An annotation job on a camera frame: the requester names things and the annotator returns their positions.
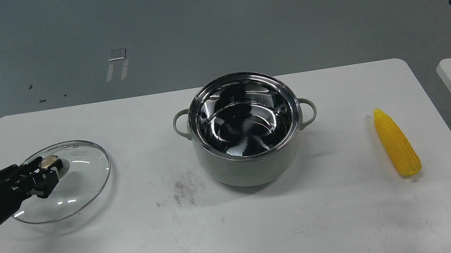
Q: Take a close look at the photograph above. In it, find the glass pot lid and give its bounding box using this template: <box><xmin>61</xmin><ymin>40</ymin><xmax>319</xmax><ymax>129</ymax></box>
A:
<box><xmin>12</xmin><ymin>140</ymin><xmax>111</xmax><ymax>224</ymax></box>

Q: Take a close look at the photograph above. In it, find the yellow corn cob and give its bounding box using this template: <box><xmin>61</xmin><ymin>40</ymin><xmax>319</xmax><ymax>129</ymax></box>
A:
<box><xmin>373</xmin><ymin>108</ymin><xmax>422</xmax><ymax>177</ymax></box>

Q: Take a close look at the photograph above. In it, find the grey-green cooking pot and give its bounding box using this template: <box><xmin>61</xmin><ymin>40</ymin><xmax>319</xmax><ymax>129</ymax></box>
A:
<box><xmin>173</xmin><ymin>72</ymin><xmax>318</xmax><ymax>187</ymax></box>

